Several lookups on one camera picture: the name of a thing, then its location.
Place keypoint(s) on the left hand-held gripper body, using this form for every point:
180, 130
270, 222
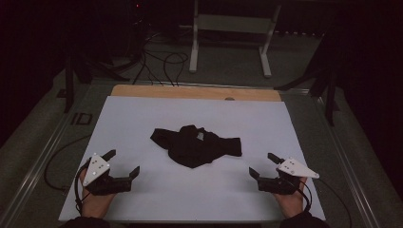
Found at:
96, 169

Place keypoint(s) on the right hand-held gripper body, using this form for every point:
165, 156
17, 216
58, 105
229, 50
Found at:
294, 169

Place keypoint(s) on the black garment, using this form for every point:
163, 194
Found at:
190, 148

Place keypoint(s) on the person's right hand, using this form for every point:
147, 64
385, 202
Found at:
293, 202

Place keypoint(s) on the person's left hand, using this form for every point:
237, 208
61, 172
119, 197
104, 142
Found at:
95, 204

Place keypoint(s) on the dark tripod stand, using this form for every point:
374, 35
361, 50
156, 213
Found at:
331, 95
69, 82

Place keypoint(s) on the white metal stand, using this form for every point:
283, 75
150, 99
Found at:
234, 22

